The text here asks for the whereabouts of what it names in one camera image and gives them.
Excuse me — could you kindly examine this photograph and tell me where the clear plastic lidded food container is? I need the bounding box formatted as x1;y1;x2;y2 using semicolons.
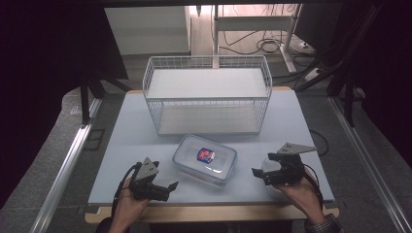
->
171;134;238;187

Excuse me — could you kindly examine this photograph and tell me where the right hand-held gripper black cable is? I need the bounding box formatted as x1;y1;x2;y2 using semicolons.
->
302;163;325;212

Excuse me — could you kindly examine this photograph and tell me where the aluminium floor rail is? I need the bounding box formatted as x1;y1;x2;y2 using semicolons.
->
327;96;412;233
30;96;104;233

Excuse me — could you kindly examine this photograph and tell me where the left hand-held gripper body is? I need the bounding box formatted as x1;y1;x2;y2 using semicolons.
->
128;156;170;202

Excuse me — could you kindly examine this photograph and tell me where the white cabinet panel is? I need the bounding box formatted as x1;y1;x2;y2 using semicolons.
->
104;6;191;56

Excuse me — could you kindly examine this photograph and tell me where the hand-held gripper black cable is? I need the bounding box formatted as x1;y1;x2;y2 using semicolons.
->
111;160;144;218
302;163;325;212

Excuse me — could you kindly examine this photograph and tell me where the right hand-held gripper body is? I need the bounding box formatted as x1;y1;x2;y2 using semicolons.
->
264;142;318;186

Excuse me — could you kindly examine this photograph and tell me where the person's left hand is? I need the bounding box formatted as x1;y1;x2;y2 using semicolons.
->
108;178;152;229

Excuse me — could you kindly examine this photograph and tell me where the person's right hand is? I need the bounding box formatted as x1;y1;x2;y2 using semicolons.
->
273;167;326;225

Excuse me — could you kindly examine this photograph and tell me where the thin black floor cable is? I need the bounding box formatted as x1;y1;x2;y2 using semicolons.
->
309;128;329;158

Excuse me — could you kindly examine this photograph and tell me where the white power strip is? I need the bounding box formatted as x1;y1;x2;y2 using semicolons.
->
304;67;323;82

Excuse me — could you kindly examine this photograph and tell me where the left hand-held gripper black cable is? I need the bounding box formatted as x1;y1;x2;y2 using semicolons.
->
111;160;144;218

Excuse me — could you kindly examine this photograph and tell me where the white metal desk frame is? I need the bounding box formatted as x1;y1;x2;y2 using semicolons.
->
212;3;303;74

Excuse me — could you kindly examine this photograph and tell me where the light grey table mat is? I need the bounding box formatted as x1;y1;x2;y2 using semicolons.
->
87;89;335;206

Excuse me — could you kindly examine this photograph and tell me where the black metal stand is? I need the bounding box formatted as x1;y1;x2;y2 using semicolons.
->
326;4;385;128
79;76;132;125

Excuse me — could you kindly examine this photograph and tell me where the black floor cables bundle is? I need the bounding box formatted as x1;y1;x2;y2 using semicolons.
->
218;30;317;56

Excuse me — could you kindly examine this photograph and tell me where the white wire two-tier rack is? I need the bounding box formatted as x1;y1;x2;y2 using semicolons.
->
142;54;273;137

